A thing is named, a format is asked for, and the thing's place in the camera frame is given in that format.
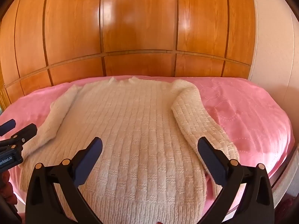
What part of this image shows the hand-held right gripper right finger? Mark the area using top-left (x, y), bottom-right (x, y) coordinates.
top-left (197, 137), bottom-right (274, 224)

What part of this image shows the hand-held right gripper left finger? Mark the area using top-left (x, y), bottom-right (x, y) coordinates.
top-left (25, 137), bottom-right (103, 224)

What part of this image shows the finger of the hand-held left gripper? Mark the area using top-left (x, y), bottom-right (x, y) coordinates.
top-left (0, 119), bottom-right (16, 137)
top-left (10, 123), bottom-right (38, 145)

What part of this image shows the cream knitted sweater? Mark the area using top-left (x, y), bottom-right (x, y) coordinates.
top-left (19, 77), bottom-right (240, 224)

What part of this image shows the pink bed blanket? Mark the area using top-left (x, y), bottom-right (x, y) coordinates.
top-left (0, 75), bottom-right (295, 224)

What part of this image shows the wooden wardrobe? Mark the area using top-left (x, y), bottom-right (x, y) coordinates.
top-left (0, 0), bottom-right (257, 108)

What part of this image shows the bed frame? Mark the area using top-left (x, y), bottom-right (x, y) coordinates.
top-left (266, 142), bottom-right (299, 215)

